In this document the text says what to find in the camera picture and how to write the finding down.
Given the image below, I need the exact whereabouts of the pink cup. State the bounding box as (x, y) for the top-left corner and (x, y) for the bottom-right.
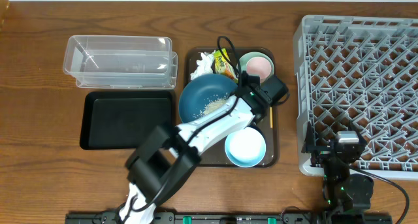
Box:
(246, 57), (272, 83)

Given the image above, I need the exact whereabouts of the mint green bowl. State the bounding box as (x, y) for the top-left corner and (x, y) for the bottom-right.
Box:
(239, 52), (274, 83)

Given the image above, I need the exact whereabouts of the pile of rice grains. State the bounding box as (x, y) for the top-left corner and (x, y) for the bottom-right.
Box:
(200, 94), (229, 116)

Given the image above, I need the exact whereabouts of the light blue bowl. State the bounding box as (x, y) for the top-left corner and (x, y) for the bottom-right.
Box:
(225, 127), (266, 168)

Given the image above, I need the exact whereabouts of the dark blue plate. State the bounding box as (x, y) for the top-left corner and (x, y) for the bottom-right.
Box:
(178, 74), (237, 123)

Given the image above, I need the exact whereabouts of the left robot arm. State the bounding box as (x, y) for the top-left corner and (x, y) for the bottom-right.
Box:
(116, 72), (289, 223)

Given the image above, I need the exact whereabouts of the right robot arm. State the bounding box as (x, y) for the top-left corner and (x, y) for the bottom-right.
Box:
(301, 123), (374, 223)

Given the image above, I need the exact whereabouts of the grey dishwasher rack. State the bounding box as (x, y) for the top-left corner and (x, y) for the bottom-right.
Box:
(293, 15), (417, 180)

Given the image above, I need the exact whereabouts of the wooden chopstick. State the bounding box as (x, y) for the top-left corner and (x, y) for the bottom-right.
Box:
(269, 107), (274, 129)

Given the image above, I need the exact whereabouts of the brown serving tray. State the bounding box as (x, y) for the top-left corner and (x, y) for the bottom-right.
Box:
(178, 47), (280, 168)

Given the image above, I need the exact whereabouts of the yellow snack wrapper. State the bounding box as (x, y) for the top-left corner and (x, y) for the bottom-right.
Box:
(214, 48), (238, 83)

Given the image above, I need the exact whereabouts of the crumpled white tissue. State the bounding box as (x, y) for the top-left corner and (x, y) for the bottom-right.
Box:
(190, 52), (215, 80)

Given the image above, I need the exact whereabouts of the clear plastic bin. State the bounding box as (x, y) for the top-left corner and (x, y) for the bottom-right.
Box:
(63, 35), (178, 89)

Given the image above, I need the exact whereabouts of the black tray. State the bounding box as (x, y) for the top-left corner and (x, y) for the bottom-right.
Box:
(80, 91), (174, 150)

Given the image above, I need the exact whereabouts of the black cable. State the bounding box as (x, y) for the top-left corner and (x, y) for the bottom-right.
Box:
(352, 165), (410, 224)

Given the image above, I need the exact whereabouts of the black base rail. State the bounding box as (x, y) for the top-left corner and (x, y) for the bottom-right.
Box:
(64, 211), (393, 224)

